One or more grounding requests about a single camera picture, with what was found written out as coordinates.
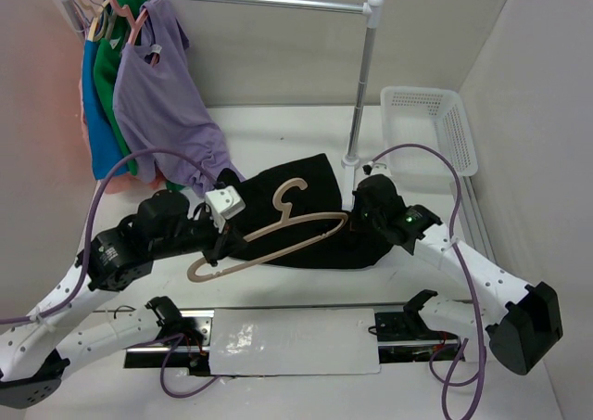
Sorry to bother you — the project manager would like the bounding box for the beige wooden hanger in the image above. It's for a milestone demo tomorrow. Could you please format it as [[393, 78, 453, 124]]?
[[186, 178, 349, 284]]

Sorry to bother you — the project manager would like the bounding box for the green t shirt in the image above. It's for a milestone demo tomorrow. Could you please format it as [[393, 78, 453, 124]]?
[[93, 0, 184, 193]]

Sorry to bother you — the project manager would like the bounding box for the pink hanger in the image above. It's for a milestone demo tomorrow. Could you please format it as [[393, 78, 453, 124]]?
[[101, 0, 156, 69]]

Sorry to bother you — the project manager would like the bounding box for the silver clothes rack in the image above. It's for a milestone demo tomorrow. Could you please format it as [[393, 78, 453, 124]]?
[[45, 0, 385, 208]]

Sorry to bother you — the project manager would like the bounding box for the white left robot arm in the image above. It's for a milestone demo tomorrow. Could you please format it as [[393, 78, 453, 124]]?
[[1, 186, 245, 410]]

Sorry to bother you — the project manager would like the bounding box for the white base cover plate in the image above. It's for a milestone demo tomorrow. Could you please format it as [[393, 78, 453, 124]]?
[[208, 309, 381, 376]]

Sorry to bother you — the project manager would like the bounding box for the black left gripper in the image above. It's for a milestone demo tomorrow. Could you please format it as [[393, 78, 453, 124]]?
[[152, 206, 248, 266]]

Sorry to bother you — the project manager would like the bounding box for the black t shirt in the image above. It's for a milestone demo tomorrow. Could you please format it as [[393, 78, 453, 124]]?
[[217, 151, 395, 272]]

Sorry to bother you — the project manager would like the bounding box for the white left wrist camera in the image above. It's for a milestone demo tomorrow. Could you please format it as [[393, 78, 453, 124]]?
[[205, 185, 246, 233]]

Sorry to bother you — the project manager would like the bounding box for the purple t shirt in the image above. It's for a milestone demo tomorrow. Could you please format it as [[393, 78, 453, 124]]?
[[113, 0, 235, 197]]

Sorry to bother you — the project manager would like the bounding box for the white plastic basket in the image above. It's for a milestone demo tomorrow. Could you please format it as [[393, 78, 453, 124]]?
[[380, 86, 478, 177]]

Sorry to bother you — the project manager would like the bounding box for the blue t shirt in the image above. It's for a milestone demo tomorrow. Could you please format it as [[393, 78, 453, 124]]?
[[82, 40, 119, 180]]

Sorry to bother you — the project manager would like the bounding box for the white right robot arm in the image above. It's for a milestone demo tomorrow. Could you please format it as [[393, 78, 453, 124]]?
[[353, 174, 563, 375]]

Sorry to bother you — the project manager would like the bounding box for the beige hanger on rack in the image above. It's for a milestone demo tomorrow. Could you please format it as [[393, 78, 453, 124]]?
[[74, 0, 116, 43]]

